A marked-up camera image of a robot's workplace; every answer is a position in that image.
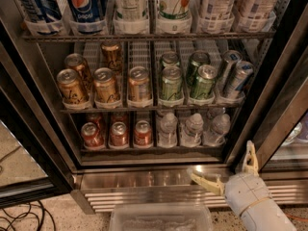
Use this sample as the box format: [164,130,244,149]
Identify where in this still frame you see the orange floor cable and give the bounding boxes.
[284,212,308,223]

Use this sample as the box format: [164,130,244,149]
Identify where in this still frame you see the front middle red can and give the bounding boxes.
[110,121,128,146]

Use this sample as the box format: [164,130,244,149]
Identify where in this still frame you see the front right red can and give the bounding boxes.
[134,120,152,146]

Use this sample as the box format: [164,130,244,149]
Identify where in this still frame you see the white blue can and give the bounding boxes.
[199,0,235,20]
[235,0,285,20]

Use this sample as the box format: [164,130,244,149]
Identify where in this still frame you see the rear left red can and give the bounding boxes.
[86,113,106,132]

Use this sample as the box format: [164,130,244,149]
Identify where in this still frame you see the rear middle red can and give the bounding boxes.
[111,113,129,125]

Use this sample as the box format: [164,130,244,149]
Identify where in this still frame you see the front dark green can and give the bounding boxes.
[190,64,218,100]

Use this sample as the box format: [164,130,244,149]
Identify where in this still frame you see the clear plastic bin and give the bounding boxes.
[109,203,214,231]

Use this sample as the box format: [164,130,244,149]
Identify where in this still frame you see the right water bottle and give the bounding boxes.
[203,114,231,146]

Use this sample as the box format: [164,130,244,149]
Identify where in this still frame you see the rear light green can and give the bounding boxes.
[160,51,180,69]

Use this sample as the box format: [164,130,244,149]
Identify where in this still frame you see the light green can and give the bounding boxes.
[161,66,182,101]
[160,51,180,69]

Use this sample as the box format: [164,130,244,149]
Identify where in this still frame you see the red can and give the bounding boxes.
[81,122,104,147]
[86,113,106,132]
[134,120,152,146]
[110,121,128,146]
[111,113,129,125]

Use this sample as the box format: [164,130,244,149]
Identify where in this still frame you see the rear left gold can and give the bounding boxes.
[64,53,92,92]

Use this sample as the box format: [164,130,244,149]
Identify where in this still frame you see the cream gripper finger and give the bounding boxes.
[187,168,225,196]
[242,141,259,176]

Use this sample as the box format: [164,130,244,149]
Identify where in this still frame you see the right white blue can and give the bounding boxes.
[235,0,285,20]

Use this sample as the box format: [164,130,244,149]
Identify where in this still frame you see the dark green can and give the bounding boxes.
[190,64,218,100]
[186,50,211,87]

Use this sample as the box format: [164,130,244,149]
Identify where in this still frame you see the column gold can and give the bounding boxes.
[128,66,151,102]
[93,67,120,103]

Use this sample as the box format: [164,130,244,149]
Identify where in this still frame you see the silver redbull can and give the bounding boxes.
[218,50,243,90]
[223,61,254,99]

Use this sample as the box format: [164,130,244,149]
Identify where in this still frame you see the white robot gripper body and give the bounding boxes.
[224,172,271,216]

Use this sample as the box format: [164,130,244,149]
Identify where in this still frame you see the rear dark green can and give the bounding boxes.
[186,50,211,87]

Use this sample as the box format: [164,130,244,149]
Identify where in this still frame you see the black floor cables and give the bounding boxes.
[0,200,57,231]

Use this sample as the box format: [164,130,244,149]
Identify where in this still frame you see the middle water bottle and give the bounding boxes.
[180,113,204,147]

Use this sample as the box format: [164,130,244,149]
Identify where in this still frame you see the blue pepsi logo can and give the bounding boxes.
[67,0,105,23]

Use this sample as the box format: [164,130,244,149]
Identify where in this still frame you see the front left red can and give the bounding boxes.
[81,122,104,147]

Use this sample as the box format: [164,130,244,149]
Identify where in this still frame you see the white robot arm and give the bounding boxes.
[187,141,296,231]

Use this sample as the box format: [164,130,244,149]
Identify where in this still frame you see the white green soda can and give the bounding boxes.
[115,0,146,22]

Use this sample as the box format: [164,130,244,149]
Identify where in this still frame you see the open glass fridge door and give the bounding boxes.
[0,90,71,208]

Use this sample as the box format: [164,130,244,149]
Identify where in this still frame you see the front light green can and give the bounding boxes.
[161,66,182,101]

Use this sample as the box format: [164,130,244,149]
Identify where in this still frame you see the left blue pepsi can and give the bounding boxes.
[20,0,62,23]

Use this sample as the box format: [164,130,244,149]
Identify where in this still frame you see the rear brown gold can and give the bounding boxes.
[100,41,123,74]

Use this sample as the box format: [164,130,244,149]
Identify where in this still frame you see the water bottle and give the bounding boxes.
[158,113,178,148]
[203,114,231,146]
[180,113,204,147]

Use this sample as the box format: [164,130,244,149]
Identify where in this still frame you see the white 7up can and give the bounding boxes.
[159,0,190,20]

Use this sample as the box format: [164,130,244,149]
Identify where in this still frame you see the left white blue can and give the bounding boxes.
[199,0,235,20]

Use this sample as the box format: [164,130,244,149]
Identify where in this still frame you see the left water bottle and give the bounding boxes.
[158,113,178,148]

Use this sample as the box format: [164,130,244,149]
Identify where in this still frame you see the front left gold can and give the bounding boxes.
[57,68,89,105]

